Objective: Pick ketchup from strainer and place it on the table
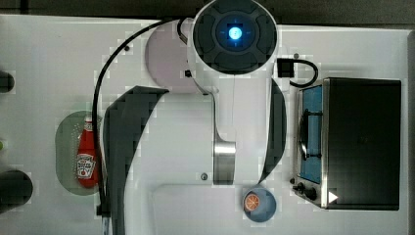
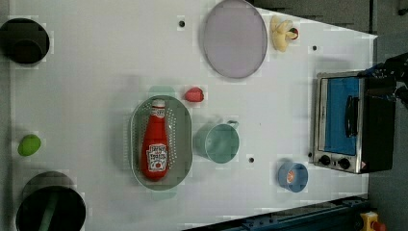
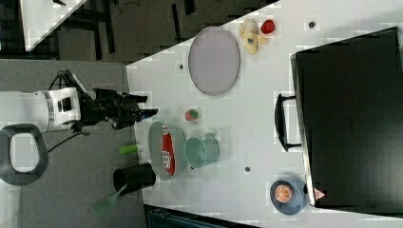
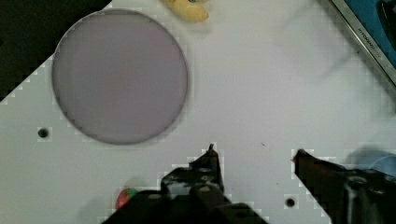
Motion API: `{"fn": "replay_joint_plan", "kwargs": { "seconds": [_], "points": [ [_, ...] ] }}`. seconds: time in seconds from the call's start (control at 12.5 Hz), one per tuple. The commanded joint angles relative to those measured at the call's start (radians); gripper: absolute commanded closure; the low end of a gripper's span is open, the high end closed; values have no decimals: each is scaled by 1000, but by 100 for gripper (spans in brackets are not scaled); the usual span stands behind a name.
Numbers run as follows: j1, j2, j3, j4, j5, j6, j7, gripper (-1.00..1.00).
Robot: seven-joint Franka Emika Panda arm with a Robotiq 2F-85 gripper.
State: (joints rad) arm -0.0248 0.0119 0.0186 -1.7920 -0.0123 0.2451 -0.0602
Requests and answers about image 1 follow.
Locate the black connector with cable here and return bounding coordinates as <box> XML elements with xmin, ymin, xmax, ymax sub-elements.
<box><xmin>277</xmin><ymin>58</ymin><xmax>319</xmax><ymax>88</ymax></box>

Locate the orange slice toy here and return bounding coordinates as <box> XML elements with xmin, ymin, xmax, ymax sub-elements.
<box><xmin>244</xmin><ymin>193</ymin><xmax>260</xmax><ymax>212</ymax></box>

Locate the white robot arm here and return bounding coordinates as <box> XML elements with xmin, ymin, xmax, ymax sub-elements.
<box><xmin>102</xmin><ymin>0</ymin><xmax>286</xmax><ymax>235</ymax></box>

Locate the black cylinder cup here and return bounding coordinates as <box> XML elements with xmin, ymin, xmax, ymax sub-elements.
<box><xmin>0</xmin><ymin>70</ymin><xmax>15</xmax><ymax>93</ymax></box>

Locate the lilac round plate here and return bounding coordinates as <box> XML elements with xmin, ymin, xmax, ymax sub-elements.
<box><xmin>145</xmin><ymin>20</ymin><xmax>199</xmax><ymax>94</ymax></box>

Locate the blue bowl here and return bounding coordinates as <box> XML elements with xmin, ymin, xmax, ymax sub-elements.
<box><xmin>242</xmin><ymin>187</ymin><xmax>277</xmax><ymax>222</ymax></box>

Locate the black utensil holder cup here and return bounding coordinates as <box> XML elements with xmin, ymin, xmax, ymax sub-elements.
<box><xmin>0</xmin><ymin>170</ymin><xmax>33</xmax><ymax>213</ymax></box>

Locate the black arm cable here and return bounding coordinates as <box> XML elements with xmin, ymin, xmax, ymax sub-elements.
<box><xmin>91</xmin><ymin>19</ymin><xmax>170</xmax><ymax>217</ymax></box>

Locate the red felt ketchup bottle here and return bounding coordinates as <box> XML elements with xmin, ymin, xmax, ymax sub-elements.
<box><xmin>75</xmin><ymin>115</ymin><xmax>98</xmax><ymax>188</ymax></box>

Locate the black toaster oven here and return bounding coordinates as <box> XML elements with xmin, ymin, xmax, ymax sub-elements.
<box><xmin>291</xmin><ymin>77</ymin><xmax>401</xmax><ymax>211</ymax></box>

